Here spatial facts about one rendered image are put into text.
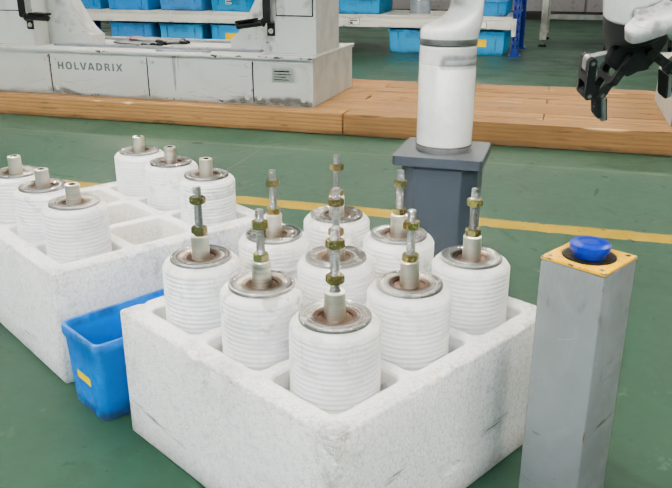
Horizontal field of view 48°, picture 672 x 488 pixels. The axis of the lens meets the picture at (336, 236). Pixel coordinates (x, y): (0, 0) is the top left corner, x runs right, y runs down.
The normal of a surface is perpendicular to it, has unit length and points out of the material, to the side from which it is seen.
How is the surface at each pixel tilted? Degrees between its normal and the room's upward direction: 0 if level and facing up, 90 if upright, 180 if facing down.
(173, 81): 90
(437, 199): 90
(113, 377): 92
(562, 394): 90
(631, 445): 0
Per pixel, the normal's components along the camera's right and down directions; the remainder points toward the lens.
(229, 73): -0.29, 0.33
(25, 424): 0.00, -0.94
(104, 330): 0.68, 0.22
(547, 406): -0.71, 0.24
